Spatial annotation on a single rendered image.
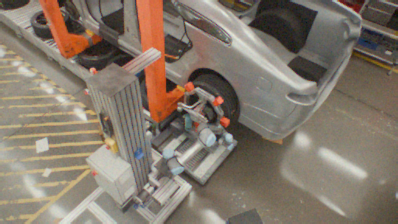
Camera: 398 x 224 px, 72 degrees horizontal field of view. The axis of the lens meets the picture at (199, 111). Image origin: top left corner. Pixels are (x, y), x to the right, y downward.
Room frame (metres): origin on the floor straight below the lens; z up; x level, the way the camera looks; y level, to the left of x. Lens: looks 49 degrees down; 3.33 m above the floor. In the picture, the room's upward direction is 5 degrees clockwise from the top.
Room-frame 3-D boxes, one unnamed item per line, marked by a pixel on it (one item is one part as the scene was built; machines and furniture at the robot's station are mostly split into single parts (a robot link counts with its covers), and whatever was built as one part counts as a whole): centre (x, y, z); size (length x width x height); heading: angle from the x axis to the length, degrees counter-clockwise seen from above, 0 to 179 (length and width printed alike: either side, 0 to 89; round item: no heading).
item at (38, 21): (4.32, 2.87, 0.39); 0.66 x 0.66 x 0.24
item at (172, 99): (2.54, 0.34, 0.69); 0.52 x 0.17 x 0.35; 146
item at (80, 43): (3.61, 1.95, 0.69); 0.52 x 0.17 x 0.35; 146
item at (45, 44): (4.27, 2.79, 0.20); 1.00 x 0.86 x 0.39; 56
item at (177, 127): (2.38, 0.21, 0.26); 0.42 x 0.18 x 0.35; 146
